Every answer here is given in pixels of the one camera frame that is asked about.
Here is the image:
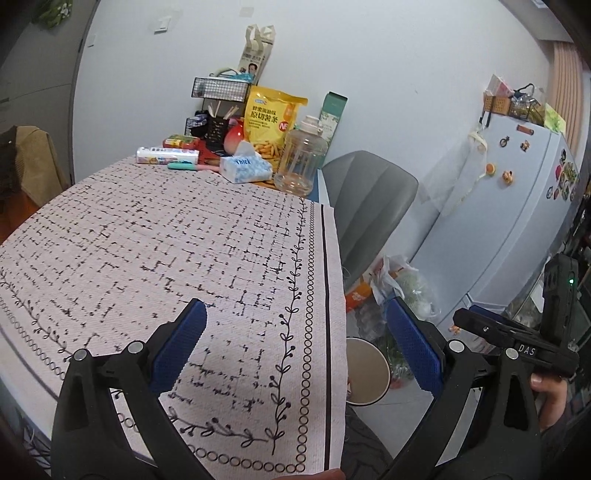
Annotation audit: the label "black wire rack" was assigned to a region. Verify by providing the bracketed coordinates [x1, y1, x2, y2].
[185, 76, 253, 139]

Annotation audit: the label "white fridge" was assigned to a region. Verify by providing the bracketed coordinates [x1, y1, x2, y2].
[406, 113, 583, 334]

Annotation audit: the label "blue tissue pack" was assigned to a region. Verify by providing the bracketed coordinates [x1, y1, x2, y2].
[219, 141, 273, 184]

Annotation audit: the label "black cloth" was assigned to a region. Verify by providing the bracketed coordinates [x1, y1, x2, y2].
[0, 127, 25, 205]

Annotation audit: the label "black mesh pen holder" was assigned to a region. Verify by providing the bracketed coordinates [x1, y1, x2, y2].
[205, 115, 232, 149]

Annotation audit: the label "green door decoration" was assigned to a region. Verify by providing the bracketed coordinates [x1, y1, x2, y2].
[37, 0, 75, 29]

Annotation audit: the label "red green small box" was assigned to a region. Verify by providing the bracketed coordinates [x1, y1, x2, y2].
[163, 134, 202, 151]

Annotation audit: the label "grey door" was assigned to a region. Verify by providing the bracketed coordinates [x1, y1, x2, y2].
[0, 0, 100, 186]

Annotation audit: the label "wire basket with yellow items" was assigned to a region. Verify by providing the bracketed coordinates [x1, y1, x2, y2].
[510, 83, 548, 126]

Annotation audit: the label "person's right hand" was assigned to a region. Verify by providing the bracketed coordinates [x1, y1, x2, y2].
[530, 373, 570, 433]

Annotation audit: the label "person's right forearm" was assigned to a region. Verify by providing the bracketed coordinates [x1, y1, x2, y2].
[538, 406, 591, 480]

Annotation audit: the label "brown coat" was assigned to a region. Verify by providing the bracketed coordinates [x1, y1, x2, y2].
[0, 126, 73, 205]

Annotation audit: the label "green carton box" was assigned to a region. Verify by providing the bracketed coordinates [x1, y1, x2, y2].
[318, 91, 350, 147]

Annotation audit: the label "teal pink pen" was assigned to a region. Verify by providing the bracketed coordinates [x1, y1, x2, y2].
[167, 161, 223, 173]

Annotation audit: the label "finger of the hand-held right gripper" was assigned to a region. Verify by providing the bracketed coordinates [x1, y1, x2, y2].
[468, 304, 509, 326]
[452, 308, 544, 348]

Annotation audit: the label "colourful fridge sticker cluster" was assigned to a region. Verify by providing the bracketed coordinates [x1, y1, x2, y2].
[547, 148, 581, 202]

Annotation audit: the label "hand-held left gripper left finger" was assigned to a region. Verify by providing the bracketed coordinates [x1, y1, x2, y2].
[51, 298, 208, 480]

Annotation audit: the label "yellow snack bag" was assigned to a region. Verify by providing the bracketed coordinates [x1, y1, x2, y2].
[244, 85, 309, 172]

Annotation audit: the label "clear plastic jar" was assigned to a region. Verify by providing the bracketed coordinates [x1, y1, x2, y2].
[274, 115, 330, 195]

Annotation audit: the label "pink ribbed panel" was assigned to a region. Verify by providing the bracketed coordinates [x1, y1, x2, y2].
[551, 41, 585, 149]

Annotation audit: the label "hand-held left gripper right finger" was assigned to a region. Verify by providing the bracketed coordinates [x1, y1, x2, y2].
[383, 295, 544, 480]

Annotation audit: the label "green packet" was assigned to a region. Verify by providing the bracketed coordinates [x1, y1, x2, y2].
[543, 103, 567, 135]

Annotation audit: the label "white hanging bag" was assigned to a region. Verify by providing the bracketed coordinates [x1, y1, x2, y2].
[422, 129, 491, 219]

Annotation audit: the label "teal packet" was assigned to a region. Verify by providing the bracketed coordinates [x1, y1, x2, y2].
[210, 65, 251, 84]

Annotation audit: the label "beige round bin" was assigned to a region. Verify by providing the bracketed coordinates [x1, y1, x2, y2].
[345, 337, 393, 407]

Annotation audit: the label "brown storage box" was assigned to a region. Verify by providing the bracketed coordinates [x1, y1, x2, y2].
[482, 90, 513, 116]

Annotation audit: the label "grey upholstered chair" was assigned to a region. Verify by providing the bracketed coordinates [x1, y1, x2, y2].
[321, 150, 420, 278]

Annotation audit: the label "clear bag of greens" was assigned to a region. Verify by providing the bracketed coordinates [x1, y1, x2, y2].
[396, 267, 445, 325]

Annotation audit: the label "white printed cylinder roll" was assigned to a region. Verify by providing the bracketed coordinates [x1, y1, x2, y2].
[136, 146, 201, 166]

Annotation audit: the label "patterned pink tablecloth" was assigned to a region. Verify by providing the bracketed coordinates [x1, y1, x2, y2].
[0, 154, 348, 480]

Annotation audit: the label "pink white cards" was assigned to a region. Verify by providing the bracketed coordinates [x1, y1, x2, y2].
[487, 74, 514, 98]

